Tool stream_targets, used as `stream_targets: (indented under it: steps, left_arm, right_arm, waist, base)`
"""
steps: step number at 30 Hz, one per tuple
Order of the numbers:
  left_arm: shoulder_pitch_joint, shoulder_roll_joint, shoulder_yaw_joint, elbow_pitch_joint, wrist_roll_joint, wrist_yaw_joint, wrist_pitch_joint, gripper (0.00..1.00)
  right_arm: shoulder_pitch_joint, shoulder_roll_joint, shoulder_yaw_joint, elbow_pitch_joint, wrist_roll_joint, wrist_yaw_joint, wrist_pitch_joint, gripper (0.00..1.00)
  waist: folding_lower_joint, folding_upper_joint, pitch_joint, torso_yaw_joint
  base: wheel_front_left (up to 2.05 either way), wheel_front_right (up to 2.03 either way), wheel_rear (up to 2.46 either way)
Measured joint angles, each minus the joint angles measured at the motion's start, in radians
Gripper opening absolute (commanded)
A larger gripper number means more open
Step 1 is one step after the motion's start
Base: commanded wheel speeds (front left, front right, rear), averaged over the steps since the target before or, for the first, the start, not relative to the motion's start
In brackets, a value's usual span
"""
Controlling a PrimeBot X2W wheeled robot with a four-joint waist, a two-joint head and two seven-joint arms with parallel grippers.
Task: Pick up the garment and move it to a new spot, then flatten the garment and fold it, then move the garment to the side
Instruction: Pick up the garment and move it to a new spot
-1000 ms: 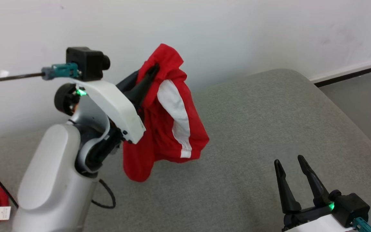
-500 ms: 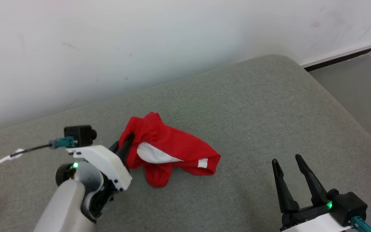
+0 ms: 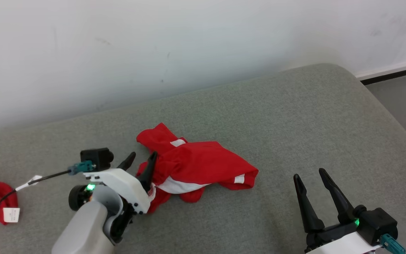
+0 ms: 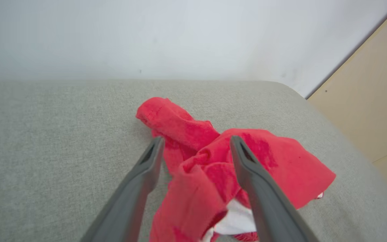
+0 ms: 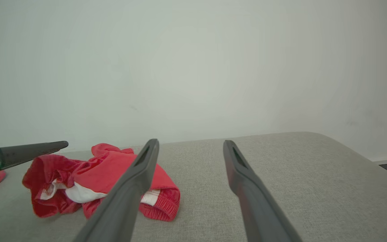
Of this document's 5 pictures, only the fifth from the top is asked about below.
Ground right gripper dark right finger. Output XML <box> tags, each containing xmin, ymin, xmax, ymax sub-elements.
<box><xmin>223</xmin><ymin>140</ymin><xmax>303</xmax><ymax>242</ymax></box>

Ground red shorts with white stripe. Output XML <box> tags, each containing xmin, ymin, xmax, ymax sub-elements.
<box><xmin>22</xmin><ymin>143</ymin><xmax>181</xmax><ymax>222</ymax></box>

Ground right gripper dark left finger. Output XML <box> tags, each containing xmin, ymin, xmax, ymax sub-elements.
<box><xmin>74</xmin><ymin>138</ymin><xmax>160</xmax><ymax>242</ymax></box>

